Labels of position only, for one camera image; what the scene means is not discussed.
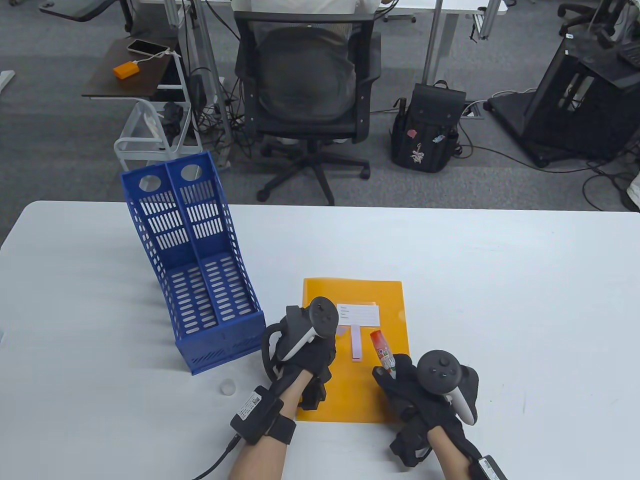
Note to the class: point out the person's right hand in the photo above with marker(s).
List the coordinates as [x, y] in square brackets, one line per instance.
[415, 415]

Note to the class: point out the person's left hand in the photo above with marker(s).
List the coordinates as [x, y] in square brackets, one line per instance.
[312, 360]

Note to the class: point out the person's left fingers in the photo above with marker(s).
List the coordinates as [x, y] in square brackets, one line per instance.
[326, 352]

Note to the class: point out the person's right fingers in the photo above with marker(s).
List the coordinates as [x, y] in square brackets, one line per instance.
[402, 380]

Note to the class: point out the red and white glue stick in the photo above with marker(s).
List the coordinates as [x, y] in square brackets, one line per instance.
[381, 347]

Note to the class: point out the orange document folder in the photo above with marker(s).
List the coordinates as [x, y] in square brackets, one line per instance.
[350, 390]

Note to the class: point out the person's left forearm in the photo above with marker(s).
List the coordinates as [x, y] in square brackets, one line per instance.
[260, 460]

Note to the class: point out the person's right forearm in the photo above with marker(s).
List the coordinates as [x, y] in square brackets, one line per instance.
[450, 460]

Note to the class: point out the pale pink label strip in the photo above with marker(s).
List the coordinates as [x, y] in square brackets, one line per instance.
[355, 345]

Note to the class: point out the black and white left controller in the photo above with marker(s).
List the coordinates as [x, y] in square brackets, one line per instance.
[322, 315]

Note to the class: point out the black and white controller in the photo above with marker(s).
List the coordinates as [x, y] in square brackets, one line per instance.
[440, 371]
[322, 315]

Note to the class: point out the black and white right controller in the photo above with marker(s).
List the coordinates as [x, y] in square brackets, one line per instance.
[440, 371]

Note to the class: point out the white paper label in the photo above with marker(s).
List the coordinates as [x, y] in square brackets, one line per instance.
[361, 315]

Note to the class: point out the clear plastic cap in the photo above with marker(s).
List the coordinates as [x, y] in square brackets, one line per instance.
[227, 387]

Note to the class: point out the blue plastic file holder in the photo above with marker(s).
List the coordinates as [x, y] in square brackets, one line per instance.
[200, 295]

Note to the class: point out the black backpack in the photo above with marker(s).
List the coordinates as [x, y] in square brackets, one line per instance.
[427, 130]

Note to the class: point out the black mesh office chair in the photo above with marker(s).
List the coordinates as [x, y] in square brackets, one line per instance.
[305, 75]

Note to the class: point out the metal floor outlet box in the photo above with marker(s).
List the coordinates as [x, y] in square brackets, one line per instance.
[473, 110]

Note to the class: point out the silver desk leg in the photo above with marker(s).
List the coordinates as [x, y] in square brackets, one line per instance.
[212, 65]
[434, 40]

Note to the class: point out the black equipment stand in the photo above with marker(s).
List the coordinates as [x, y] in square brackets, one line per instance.
[575, 100]

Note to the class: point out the orange power bank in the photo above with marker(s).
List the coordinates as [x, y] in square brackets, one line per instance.
[125, 69]

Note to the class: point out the brown side table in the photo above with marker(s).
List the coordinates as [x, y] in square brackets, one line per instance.
[107, 82]

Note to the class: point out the white smartphone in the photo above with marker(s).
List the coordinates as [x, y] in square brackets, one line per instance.
[147, 47]

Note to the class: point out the black swivel chair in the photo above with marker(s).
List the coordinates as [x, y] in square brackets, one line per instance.
[595, 12]

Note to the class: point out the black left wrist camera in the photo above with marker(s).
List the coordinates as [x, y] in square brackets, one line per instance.
[255, 410]

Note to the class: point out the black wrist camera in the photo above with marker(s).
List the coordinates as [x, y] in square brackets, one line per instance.
[489, 470]
[255, 410]

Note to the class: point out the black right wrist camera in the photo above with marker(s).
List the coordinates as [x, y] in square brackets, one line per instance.
[489, 470]

